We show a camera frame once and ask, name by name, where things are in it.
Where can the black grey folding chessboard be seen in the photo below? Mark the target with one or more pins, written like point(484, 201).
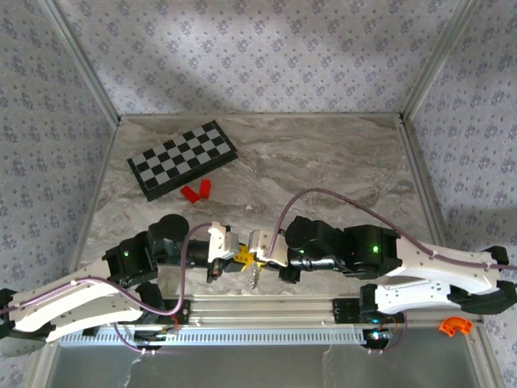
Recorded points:
point(186, 155)

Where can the small circuit board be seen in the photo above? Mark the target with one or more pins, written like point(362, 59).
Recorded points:
point(379, 335)
point(155, 335)

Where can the aluminium frame post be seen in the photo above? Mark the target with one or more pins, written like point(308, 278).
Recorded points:
point(439, 60)
point(83, 60)

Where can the orange pipe elbow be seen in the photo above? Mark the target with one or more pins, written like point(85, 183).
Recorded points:
point(454, 325)

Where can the small black box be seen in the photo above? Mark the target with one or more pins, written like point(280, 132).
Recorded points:
point(90, 332)

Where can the grey metal sheet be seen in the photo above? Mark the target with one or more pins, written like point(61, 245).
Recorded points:
point(242, 368)

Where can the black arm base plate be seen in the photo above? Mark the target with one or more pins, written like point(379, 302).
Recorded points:
point(345, 313)
point(182, 313)

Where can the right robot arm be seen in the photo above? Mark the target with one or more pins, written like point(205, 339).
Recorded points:
point(444, 266)

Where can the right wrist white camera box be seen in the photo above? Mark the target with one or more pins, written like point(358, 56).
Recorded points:
point(262, 242)

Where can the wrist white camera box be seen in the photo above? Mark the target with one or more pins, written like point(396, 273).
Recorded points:
point(262, 242)
point(220, 242)

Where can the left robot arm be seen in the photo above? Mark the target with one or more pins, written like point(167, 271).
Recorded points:
point(60, 299)

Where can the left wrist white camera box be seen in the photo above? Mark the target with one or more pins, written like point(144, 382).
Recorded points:
point(220, 242)

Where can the wide aluminium frame rail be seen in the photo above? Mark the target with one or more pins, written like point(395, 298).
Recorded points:
point(262, 311)

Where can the red block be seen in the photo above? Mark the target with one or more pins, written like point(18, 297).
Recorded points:
point(190, 194)
point(205, 188)

